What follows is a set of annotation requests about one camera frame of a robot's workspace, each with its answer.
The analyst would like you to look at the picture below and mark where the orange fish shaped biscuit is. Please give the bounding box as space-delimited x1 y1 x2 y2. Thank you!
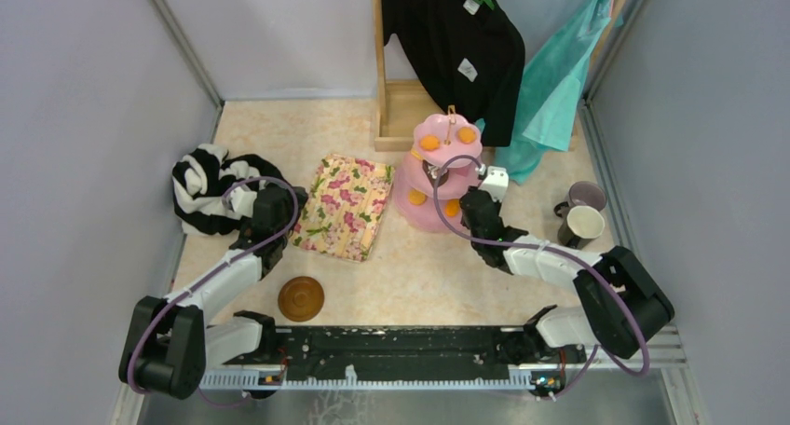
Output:
443 199 461 217

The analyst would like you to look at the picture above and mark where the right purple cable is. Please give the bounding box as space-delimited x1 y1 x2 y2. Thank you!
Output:
432 155 652 402

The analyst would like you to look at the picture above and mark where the teal t-shirt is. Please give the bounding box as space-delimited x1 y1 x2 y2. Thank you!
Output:
495 0 616 184

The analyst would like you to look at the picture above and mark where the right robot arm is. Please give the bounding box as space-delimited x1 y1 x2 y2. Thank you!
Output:
460 188 674 362

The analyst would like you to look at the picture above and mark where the flower shaped biscuit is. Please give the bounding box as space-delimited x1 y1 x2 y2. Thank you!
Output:
418 134 442 152

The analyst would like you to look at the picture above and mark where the brown wooden coaster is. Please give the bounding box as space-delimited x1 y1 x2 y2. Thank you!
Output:
278 276 325 322

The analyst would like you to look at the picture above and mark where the black t-shirt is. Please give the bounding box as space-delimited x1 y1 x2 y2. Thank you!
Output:
382 0 525 147

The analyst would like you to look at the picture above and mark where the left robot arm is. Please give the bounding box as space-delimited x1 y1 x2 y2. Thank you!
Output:
118 177 308 400

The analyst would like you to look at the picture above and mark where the purple mug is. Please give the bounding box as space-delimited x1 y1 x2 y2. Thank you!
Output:
553 181 608 218

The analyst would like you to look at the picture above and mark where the pink three-tier cake stand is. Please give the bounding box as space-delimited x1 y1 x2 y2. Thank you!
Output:
393 112 483 233

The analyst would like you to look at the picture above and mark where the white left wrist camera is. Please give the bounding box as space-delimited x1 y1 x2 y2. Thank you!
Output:
223 185 257 218

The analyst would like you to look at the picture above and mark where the chocolate cake slice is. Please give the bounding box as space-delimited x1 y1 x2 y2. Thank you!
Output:
422 160 448 187

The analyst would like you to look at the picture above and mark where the black and white striped cloth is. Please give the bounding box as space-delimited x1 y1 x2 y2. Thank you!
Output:
171 144 283 236

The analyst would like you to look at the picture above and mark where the floral serving tray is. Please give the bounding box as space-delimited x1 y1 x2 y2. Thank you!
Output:
292 154 395 263

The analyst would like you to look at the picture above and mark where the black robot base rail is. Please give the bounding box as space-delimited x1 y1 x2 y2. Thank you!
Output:
200 326 587 396

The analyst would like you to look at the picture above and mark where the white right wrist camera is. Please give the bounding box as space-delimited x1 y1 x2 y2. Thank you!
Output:
478 165 510 202

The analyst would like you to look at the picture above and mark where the grey mug with white interior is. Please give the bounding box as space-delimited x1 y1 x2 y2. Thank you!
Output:
557 206 606 249

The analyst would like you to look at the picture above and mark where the round ridged biscuit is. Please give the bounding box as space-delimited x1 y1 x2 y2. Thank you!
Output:
407 189 428 206

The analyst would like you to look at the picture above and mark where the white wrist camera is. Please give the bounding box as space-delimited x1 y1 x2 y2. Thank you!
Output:
223 185 257 218
478 165 510 202

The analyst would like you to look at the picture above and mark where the round smooth biscuit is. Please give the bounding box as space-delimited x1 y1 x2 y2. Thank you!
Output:
456 127 478 144

